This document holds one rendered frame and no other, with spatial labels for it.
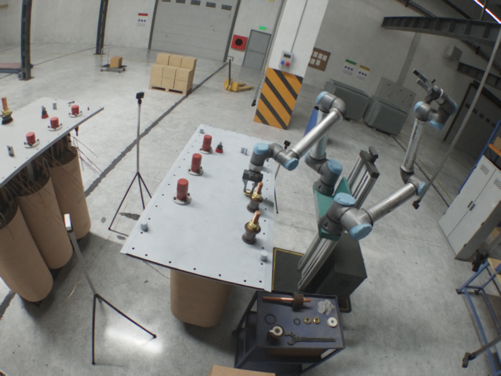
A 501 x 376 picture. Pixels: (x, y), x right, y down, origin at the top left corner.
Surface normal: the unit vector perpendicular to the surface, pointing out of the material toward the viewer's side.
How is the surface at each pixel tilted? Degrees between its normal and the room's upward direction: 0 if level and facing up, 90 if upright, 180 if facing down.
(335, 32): 90
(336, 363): 0
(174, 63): 90
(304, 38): 90
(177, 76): 90
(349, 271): 0
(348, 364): 0
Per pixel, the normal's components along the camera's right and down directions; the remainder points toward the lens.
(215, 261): 0.24, -0.78
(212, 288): -0.04, 0.58
